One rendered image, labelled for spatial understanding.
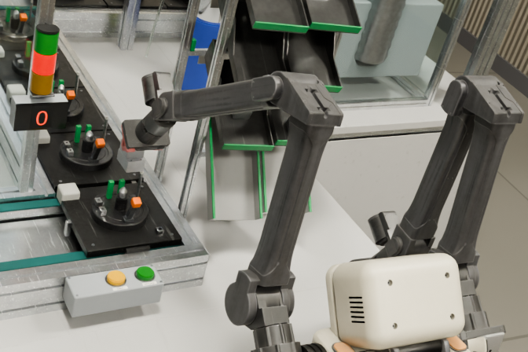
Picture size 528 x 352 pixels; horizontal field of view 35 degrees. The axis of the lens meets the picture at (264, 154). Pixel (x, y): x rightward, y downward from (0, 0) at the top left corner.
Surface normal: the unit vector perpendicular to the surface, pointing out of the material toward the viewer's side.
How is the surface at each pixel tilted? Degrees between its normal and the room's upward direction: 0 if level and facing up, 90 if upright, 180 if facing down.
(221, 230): 0
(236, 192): 45
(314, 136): 80
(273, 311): 38
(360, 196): 90
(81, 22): 90
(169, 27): 90
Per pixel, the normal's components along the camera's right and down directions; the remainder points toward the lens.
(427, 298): 0.46, -0.15
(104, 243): 0.24, -0.83
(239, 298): -0.80, -0.02
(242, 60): 0.35, -0.52
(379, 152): 0.47, 0.55
